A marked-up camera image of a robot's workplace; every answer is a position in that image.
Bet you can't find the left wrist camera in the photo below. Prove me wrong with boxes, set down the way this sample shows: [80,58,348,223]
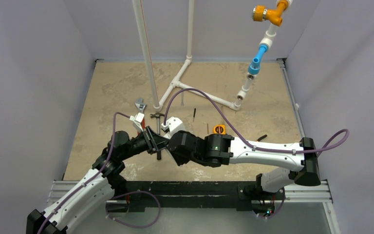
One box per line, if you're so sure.
[129,112,145,133]

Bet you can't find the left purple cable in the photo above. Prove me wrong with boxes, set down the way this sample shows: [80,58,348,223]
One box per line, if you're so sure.
[36,112,161,234]

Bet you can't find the blue pipe fitting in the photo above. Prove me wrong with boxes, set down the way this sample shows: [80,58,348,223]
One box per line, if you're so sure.
[247,44,269,75]

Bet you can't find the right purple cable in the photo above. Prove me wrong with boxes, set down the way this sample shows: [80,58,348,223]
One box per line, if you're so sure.
[163,88,350,220]

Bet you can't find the purple cable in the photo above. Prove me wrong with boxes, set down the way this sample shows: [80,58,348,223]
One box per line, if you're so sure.
[36,112,161,234]
[163,88,350,220]

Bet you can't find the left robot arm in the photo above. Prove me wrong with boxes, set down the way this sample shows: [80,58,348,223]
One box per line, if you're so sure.
[26,127,169,234]

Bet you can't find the white pvc pipe frame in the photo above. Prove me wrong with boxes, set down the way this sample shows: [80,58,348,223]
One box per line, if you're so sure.
[132,0,279,111]

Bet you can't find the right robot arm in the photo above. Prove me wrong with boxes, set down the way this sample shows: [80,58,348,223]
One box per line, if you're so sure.
[167,131,321,198]

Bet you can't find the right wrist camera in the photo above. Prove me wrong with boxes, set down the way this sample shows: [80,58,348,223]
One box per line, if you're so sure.
[160,117,186,139]

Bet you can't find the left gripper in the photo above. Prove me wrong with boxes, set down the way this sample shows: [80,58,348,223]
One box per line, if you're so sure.
[119,126,167,161]

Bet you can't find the orange pipe valve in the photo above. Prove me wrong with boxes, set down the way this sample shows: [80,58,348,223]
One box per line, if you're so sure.
[252,0,293,27]

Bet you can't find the black handled hammer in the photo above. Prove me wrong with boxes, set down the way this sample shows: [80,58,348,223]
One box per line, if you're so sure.
[150,112,168,161]

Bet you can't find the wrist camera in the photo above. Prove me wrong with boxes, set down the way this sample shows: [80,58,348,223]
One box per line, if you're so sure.
[129,112,145,133]
[160,117,186,139]

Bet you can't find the red adjustable wrench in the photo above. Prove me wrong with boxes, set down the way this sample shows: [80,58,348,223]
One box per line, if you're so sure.
[134,97,147,114]

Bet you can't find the aluminium rail frame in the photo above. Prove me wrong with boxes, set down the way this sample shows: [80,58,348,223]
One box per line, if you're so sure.
[55,61,332,234]

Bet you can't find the orange handled pliers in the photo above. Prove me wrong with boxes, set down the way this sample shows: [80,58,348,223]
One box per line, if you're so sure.
[257,135,268,142]

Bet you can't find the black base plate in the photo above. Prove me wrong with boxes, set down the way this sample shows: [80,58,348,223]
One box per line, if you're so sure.
[106,181,285,216]

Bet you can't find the orange tape measure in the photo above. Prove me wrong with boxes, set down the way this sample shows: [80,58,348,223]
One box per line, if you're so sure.
[213,124,226,135]

